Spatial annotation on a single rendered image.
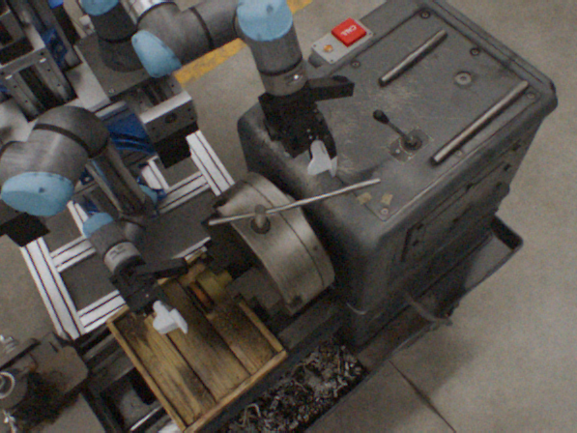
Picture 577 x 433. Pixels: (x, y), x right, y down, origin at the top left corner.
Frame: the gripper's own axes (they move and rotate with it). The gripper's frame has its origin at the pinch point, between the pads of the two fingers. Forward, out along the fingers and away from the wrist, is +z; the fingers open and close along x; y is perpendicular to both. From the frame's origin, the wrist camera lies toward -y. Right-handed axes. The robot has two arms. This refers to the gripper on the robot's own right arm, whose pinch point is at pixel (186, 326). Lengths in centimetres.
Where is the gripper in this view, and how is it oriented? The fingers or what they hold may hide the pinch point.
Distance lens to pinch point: 137.0
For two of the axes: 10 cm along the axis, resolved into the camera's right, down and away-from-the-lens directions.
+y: -7.8, 5.9, -2.3
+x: -0.7, -4.5, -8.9
